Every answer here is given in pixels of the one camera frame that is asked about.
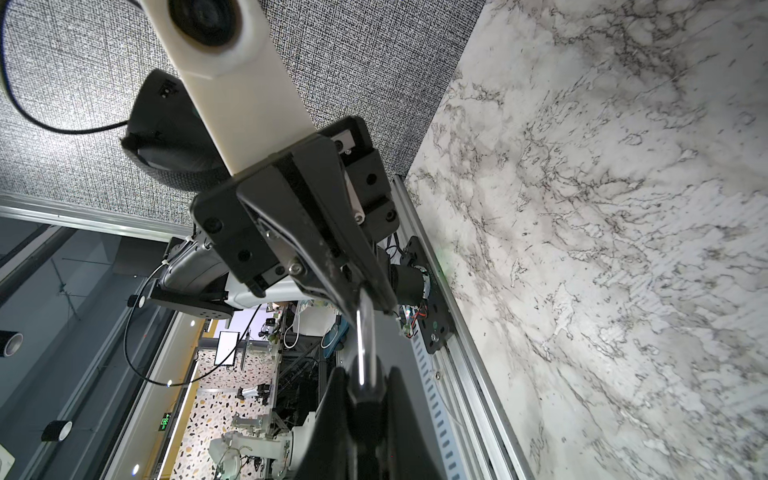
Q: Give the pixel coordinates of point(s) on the aluminium front rail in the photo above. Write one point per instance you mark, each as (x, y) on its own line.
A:
(475, 437)

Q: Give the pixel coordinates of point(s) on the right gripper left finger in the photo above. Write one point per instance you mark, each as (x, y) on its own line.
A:
(327, 454)

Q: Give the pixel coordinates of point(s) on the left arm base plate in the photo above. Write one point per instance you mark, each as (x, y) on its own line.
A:
(417, 290)

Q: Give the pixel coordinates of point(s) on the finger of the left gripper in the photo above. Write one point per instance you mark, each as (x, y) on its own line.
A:
(300, 195)

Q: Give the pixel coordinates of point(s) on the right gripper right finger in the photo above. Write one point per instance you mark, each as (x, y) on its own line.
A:
(407, 454)

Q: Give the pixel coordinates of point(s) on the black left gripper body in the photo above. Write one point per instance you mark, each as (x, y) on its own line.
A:
(245, 250)

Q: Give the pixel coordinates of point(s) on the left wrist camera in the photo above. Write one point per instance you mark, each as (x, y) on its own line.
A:
(229, 65)

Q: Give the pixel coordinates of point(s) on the black padlock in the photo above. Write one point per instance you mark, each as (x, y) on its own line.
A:
(366, 398)

